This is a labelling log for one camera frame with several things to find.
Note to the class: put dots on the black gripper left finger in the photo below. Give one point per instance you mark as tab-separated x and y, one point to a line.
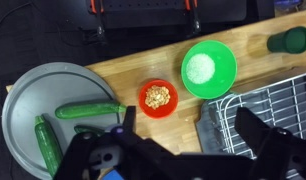
129	118

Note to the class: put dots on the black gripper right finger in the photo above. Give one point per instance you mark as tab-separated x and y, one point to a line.
256	133

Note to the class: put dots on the small orange bowl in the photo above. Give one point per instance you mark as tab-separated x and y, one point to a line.
166	111

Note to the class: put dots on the large green bowl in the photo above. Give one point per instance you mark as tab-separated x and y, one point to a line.
223	66

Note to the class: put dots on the peanuts pile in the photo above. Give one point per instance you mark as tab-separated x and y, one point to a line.
157	96

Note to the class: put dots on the green zucchini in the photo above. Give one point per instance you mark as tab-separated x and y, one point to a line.
89	110
48	146

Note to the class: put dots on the grey dish drainer tray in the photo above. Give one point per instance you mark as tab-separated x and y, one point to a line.
206	130

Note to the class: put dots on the white rice pile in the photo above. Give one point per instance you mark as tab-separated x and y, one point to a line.
200	68

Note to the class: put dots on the grey round tray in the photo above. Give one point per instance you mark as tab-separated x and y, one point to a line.
43	90

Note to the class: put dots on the black orange bar clamp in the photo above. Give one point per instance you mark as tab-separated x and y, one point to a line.
195	25
99	31

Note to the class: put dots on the dark green cup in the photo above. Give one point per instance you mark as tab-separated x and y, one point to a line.
279	41

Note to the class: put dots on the black equipment box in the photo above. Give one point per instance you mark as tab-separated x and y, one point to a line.
159	11

